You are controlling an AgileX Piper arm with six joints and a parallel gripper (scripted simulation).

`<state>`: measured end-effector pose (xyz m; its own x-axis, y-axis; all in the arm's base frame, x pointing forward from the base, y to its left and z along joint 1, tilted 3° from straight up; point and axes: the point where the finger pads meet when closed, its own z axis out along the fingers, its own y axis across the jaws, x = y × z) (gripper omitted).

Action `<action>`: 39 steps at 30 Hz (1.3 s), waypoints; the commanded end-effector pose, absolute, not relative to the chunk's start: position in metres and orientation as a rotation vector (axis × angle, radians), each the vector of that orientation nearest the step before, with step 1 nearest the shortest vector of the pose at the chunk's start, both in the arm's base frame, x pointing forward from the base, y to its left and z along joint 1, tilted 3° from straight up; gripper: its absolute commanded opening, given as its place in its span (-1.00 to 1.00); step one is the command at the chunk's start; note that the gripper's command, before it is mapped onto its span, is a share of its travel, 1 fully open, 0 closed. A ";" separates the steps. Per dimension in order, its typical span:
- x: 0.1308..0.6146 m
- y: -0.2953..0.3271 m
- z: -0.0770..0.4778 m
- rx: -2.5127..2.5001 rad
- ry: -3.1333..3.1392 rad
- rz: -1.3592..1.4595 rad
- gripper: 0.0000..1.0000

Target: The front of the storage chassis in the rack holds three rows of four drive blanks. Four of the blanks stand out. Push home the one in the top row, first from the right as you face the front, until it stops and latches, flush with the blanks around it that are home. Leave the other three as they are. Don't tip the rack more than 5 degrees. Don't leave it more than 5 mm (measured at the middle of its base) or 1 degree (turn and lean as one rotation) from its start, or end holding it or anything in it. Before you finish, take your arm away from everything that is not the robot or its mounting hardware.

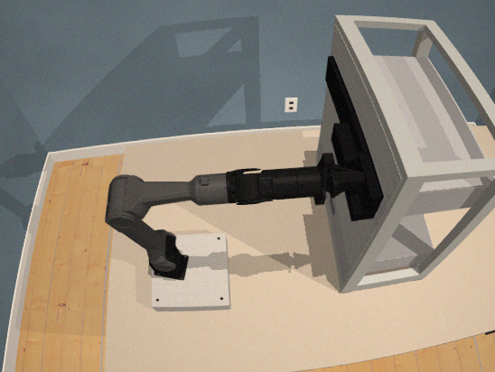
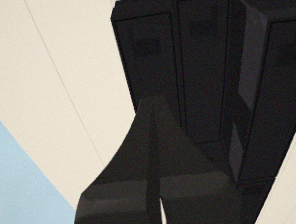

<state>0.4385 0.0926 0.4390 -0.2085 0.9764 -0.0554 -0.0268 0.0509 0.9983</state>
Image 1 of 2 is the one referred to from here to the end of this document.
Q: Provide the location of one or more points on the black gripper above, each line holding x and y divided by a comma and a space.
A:
314, 179

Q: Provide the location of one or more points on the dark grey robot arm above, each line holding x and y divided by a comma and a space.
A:
132, 197

